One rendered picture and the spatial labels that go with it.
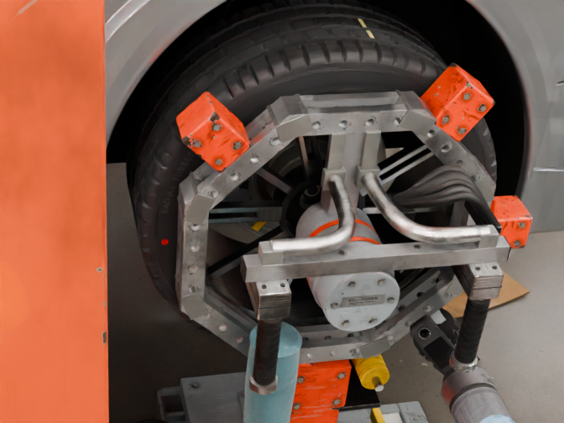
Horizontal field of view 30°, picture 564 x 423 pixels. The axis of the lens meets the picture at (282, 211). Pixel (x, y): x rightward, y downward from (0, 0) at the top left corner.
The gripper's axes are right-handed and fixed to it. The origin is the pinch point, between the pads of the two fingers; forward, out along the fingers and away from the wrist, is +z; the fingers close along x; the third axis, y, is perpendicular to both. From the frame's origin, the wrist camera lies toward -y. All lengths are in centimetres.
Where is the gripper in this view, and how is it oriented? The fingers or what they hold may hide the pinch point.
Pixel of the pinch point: (420, 304)
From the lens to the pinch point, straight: 206.3
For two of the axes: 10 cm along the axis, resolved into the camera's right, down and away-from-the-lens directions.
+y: 6.2, 5.3, 5.8
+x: 7.5, -6.2, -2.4
